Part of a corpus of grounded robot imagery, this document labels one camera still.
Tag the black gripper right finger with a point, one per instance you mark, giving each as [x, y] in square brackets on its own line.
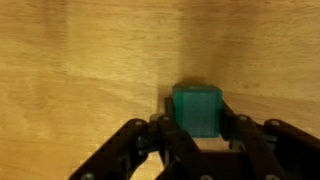
[266, 143]

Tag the green cube block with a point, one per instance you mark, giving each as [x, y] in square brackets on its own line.
[198, 110]

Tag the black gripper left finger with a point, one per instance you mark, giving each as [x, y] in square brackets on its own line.
[133, 150]

